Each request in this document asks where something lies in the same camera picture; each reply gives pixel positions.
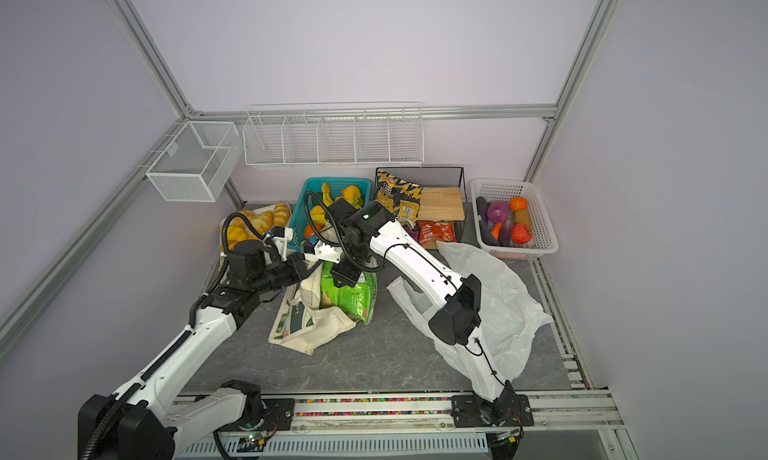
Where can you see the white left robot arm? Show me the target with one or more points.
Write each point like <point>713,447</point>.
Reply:
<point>135,421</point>

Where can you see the croissant bread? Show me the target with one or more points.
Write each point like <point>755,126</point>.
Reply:
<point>234,235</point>
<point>242,218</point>

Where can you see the red chips bag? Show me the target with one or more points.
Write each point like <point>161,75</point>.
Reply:
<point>431,232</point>

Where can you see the white mesh wall box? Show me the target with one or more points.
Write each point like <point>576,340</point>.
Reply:
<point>197,162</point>

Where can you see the black mesh wooden shelf rack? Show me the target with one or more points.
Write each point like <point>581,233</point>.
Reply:
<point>443,196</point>

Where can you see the striped bread loaf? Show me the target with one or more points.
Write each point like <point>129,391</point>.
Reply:
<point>262,223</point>

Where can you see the brown potato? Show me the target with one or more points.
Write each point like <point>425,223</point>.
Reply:
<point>522,218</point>

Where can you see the white plastic vegetable basket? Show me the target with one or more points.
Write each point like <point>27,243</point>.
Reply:
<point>511,219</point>

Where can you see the beige canvas tote bag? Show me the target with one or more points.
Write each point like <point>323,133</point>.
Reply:
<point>301,324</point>

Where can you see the white wire wall rack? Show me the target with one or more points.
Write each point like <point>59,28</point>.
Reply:
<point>354,133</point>

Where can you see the purple onion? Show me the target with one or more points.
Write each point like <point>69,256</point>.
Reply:
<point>497,211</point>

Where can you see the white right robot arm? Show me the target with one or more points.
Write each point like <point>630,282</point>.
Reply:
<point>458,300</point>

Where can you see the white bread tray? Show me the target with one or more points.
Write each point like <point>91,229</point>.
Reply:
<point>253,239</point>

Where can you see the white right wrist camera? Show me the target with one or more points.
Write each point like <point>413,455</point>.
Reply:
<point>322,252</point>

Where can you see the croissant bread top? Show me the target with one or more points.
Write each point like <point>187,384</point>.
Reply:
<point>242,218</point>

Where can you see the orange pumpkin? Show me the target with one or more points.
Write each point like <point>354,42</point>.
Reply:
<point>518,203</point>

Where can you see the croissant bread left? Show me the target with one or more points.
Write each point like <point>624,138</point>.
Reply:
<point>234,235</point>

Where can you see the yellow black chips bag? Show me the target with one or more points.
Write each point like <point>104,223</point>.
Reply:
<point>400,197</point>

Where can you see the white plastic grocery bag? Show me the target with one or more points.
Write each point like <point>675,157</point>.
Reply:
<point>510,318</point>

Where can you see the orange carrot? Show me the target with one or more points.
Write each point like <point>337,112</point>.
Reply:
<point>495,232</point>

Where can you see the dark eggplant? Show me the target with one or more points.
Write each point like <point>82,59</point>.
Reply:
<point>486,234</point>
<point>482,206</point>

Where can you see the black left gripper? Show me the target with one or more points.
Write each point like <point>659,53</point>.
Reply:
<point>295,261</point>

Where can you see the red tomato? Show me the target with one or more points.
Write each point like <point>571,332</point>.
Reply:
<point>520,234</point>

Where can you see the teal plastic fruit basket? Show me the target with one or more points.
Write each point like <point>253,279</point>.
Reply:
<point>299,220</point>

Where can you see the green snack bag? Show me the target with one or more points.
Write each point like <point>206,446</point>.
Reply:
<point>357,302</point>

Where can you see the purple sweet potato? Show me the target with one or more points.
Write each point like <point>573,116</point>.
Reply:
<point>504,237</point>

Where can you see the striped bread right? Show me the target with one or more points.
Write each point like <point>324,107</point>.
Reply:
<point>281,214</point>

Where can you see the yellow banana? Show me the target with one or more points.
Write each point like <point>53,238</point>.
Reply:
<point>327,197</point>

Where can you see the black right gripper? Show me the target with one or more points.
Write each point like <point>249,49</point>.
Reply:
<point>344,277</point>

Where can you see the orange fruit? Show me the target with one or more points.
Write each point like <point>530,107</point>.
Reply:
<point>351,193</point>

